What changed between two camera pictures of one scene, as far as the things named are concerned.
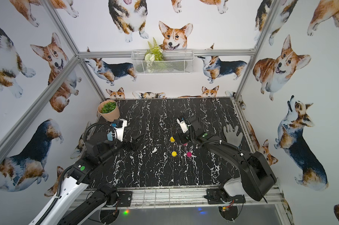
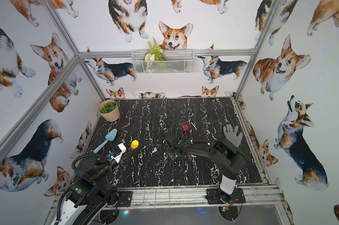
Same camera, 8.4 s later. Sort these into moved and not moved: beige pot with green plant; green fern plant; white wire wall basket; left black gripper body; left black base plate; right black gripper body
Moved: right black gripper body; left black gripper body
Not moved: white wire wall basket; left black base plate; green fern plant; beige pot with green plant
